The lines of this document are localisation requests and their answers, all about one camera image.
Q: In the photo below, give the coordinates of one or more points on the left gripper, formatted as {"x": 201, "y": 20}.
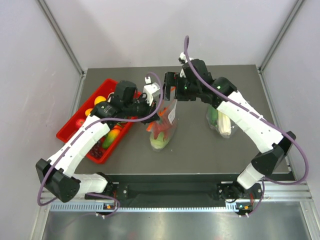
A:
{"x": 149, "y": 110}

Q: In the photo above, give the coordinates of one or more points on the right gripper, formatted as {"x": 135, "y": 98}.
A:
{"x": 172, "y": 80}

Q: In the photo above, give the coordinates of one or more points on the clear zip bag red slider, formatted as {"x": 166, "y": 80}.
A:
{"x": 171, "y": 107}

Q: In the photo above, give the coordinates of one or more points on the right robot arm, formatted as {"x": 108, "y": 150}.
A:
{"x": 194, "y": 81}

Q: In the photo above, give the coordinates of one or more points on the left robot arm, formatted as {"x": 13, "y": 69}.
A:
{"x": 57, "y": 173}

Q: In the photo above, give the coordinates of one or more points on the fake cabbage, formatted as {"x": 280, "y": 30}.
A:
{"x": 160, "y": 142}

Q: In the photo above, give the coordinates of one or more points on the fake mango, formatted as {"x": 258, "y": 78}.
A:
{"x": 109, "y": 138}

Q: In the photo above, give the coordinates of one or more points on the fake green cucumber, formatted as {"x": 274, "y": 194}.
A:
{"x": 213, "y": 116}

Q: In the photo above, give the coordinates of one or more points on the fake lemon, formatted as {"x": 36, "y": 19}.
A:
{"x": 99, "y": 99}

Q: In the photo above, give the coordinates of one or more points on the fake dark grapes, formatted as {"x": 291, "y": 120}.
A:
{"x": 95, "y": 151}

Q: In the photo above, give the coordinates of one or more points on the clear bag with leek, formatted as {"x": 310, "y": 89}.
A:
{"x": 233, "y": 125}

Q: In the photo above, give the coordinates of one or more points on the fake orange fruit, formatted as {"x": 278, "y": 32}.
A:
{"x": 88, "y": 112}

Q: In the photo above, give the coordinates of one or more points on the fake leek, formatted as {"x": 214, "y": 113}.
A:
{"x": 224, "y": 125}

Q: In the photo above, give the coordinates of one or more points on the fake red apple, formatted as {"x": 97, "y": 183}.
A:
{"x": 79, "y": 122}

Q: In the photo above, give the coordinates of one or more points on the red plastic bin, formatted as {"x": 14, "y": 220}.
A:
{"x": 93, "y": 131}

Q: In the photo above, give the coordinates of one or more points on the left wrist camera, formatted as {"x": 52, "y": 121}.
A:
{"x": 151, "y": 89}

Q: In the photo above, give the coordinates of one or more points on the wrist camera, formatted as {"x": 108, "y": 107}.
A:
{"x": 151, "y": 89}
{"x": 183, "y": 58}

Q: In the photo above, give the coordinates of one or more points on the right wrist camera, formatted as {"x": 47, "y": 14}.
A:
{"x": 183, "y": 58}

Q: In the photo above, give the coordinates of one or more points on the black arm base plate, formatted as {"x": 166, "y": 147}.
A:
{"x": 178, "y": 190}

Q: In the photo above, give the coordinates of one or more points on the grey cable duct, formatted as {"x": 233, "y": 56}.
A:
{"x": 105, "y": 207}

